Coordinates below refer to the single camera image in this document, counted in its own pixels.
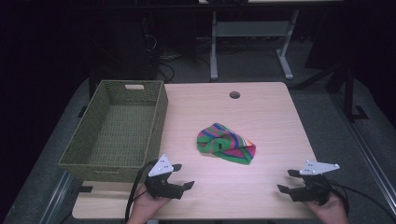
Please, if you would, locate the aluminium floor rail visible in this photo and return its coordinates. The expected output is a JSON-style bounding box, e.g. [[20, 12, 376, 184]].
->
[[331, 92, 396, 216], [39, 171, 76, 224]]

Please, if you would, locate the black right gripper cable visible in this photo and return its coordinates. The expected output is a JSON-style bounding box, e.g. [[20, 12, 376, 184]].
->
[[328, 180, 396, 222]]

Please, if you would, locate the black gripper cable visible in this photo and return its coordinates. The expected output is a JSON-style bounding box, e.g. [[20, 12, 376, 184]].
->
[[124, 160, 158, 224], [328, 180, 396, 222]]

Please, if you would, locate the person's right hand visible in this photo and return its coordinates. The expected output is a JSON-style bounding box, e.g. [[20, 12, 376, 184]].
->
[[303, 193, 349, 224]]

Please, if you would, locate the person's left hand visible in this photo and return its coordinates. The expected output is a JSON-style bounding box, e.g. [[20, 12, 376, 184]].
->
[[126, 186, 172, 224]]

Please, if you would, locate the black metal stand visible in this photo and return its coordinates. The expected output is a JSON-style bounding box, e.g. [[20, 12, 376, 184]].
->
[[325, 63, 369, 123]]

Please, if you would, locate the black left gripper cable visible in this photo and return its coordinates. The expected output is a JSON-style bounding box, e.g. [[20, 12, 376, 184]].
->
[[124, 160, 158, 224]]

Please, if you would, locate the green woven basket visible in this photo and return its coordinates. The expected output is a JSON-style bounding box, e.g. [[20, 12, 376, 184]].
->
[[58, 79, 169, 184]]

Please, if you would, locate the tangle of floor cables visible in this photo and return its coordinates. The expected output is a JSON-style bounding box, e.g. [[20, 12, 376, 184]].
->
[[142, 32, 213, 84]]

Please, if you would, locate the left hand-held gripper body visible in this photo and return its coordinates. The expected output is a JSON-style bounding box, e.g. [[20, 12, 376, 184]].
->
[[144, 153, 185, 201]]

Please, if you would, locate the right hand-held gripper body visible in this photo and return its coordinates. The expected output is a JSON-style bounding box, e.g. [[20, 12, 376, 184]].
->
[[289, 160, 341, 206]]

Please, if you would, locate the striped knitted pet sweater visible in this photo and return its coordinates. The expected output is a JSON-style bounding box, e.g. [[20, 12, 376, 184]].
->
[[195, 122, 257, 166]]

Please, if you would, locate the grey metal desk frame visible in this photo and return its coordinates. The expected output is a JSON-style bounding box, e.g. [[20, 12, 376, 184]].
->
[[209, 9, 301, 81]]

